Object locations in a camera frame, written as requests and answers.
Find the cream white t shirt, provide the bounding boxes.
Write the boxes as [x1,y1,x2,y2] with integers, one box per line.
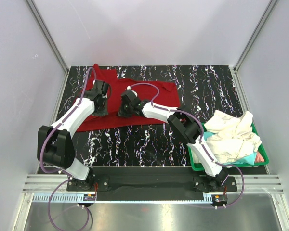
[192,110,263,165]

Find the right controller box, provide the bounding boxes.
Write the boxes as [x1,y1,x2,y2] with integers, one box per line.
[212,194,228,204]

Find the teal t shirt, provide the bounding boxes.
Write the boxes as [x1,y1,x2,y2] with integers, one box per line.
[204,131,261,165]

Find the aluminium front rail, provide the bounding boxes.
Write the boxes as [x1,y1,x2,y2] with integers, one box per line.
[22,174,284,194]

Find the controller box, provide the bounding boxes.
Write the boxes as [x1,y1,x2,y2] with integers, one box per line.
[212,194,228,204]
[83,193,97,202]

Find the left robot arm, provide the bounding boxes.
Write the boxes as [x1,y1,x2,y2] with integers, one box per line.
[37,80,111,191]

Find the pink t shirt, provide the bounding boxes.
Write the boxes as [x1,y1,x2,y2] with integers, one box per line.
[255,152,264,163]

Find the grey slotted cable duct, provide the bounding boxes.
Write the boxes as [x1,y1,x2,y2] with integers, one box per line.
[32,193,214,204]

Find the left aluminium frame post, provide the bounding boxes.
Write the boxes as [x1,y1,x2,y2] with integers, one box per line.
[24,0,70,76]

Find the right aluminium frame post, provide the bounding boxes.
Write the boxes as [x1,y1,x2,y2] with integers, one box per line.
[233,0,279,73]

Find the aluminium frame post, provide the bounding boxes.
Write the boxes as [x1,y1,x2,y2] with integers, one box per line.
[233,0,279,73]
[24,0,70,76]

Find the green plastic bin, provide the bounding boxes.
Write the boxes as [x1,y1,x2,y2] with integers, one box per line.
[187,122,270,172]

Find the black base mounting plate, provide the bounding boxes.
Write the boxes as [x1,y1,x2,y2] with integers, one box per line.
[67,167,238,203]

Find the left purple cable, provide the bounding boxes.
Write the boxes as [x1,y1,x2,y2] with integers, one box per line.
[39,67,98,229]

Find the left controller box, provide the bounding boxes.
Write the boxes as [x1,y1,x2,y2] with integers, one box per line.
[83,193,97,202]

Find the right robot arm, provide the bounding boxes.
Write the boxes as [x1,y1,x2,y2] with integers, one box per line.
[118,88,229,191]

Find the red t shirt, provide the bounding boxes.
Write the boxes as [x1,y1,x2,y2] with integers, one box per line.
[77,64,181,132]

